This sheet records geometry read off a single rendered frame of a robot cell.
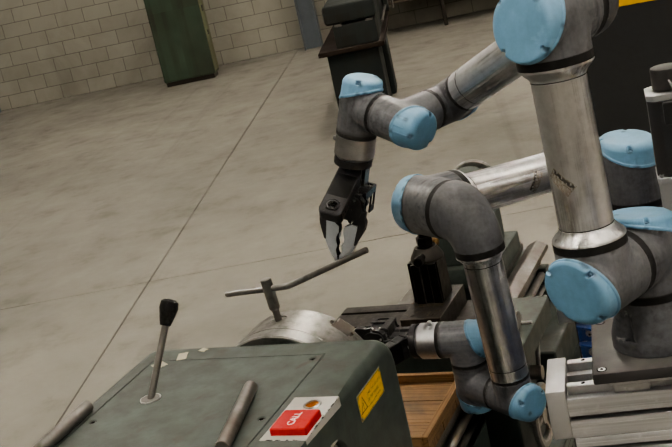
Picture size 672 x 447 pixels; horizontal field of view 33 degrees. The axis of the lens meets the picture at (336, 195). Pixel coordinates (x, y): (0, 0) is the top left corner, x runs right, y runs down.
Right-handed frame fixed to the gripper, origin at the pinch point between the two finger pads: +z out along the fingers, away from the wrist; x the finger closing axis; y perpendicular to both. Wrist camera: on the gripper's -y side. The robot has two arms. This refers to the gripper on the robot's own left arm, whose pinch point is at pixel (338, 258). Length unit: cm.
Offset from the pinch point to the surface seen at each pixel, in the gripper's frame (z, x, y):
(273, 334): 12.4, 6.9, -12.3
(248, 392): 5.4, -1.9, -43.1
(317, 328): 11.9, 0.4, -6.7
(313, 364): 5.5, -7.5, -29.7
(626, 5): 30, 2, 462
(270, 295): 8.1, 10.7, -6.1
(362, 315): 42, 11, 58
